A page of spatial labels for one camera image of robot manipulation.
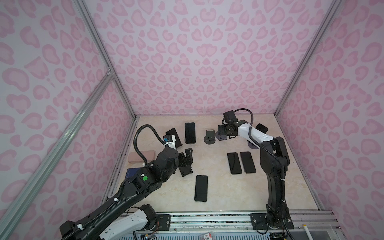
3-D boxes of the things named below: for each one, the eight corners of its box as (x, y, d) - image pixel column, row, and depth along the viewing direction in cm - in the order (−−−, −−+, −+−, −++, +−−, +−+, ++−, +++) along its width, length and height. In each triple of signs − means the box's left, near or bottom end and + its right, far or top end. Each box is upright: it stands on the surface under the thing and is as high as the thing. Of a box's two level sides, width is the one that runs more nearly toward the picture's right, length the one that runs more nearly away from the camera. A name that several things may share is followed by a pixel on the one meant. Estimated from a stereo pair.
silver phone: (185, 145, 104) (184, 133, 94) (186, 134, 111) (185, 122, 101) (195, 145, 104) (195, 133, 94) (195, 133, 111) (195, 122, 101)
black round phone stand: (203, 144, 106) (204, 135, 98) (203, 138, 109) (204, 129, 101) (213, 144, 106) (214, 135, 98) (213, 138, 109) (214, 129, 100)
